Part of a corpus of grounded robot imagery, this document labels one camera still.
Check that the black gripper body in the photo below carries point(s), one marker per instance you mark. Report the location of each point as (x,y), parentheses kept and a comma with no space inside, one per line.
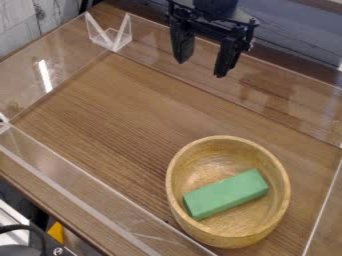
(214,18)

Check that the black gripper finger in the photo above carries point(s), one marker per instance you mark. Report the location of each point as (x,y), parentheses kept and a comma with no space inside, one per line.
(228,57)
(182,42)

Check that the green rectangular block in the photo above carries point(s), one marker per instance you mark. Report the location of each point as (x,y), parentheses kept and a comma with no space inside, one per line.
(226,194)

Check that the brown wooden bowl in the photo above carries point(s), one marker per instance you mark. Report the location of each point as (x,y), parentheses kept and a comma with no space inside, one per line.
(209,160)

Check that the yellow and black device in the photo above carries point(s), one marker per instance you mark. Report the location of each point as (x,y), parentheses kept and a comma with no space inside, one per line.
(59,242)

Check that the clear acrylic corner bracket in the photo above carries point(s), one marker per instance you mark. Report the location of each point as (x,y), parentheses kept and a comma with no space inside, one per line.
(110,38)

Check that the clear acrylic enclosure walls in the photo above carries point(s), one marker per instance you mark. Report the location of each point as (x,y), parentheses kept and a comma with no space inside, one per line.
(95,121)

